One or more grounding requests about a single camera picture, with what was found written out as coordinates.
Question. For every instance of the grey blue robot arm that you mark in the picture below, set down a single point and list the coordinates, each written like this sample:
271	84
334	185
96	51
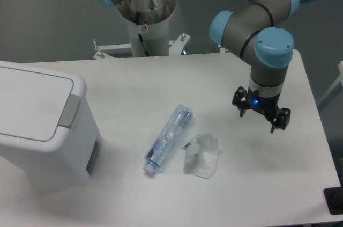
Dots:
251	35

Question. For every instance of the white pedestal base frame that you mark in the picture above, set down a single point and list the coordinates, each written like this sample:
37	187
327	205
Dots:
175	48

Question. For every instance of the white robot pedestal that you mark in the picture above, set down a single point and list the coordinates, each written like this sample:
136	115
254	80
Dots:
148	21

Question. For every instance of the crumpled clear plastic wrapper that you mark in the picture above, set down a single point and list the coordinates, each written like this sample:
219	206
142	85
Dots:
201	155

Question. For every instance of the white trash can lid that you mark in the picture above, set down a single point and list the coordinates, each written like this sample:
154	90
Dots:
36	101

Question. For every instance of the white furniture edge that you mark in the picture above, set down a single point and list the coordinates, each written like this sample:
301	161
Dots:
332	91

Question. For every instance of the white trash can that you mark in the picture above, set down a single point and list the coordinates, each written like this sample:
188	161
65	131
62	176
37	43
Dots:
66	160

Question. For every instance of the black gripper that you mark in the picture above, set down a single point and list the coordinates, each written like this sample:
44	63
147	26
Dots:
263	100

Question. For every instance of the clear plastic bottle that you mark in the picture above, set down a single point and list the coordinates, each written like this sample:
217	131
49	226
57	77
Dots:
165	142

